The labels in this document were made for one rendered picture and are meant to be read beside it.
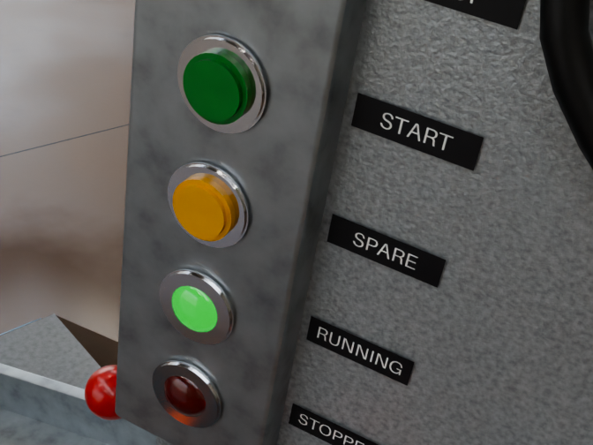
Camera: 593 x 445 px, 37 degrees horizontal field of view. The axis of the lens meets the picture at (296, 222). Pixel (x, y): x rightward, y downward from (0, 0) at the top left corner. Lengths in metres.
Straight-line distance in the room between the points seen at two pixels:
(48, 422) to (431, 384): 0.52
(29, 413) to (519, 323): 0.58
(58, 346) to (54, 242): 1.55
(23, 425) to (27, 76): 2.74
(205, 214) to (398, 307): 0.08
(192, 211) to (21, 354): 0.75
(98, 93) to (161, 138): 3.07
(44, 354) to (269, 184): 0.77
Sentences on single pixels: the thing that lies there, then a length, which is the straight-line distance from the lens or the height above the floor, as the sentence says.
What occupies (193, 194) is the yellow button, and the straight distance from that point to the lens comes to 0.33.
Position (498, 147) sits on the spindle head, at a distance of 0.30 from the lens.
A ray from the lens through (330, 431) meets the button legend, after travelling 0.40.
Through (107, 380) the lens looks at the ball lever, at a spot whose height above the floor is 1.19.
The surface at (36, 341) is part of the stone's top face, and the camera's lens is 1.09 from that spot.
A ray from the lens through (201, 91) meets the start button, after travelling 0.31.
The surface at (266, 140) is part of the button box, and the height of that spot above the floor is 1.41.
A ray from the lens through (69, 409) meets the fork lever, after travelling 0.80.
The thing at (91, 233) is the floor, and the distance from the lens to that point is 2.65.
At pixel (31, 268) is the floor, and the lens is 2.52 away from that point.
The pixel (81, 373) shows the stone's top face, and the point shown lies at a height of 0.82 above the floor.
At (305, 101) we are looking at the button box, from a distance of 0.30.
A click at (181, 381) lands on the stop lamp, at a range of 0.40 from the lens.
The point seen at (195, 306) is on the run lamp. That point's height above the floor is 1.33.
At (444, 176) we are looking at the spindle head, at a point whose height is 1.41.
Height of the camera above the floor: 1.56
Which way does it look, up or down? 34 degrees down
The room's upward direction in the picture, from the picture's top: 10 degrees clockwise
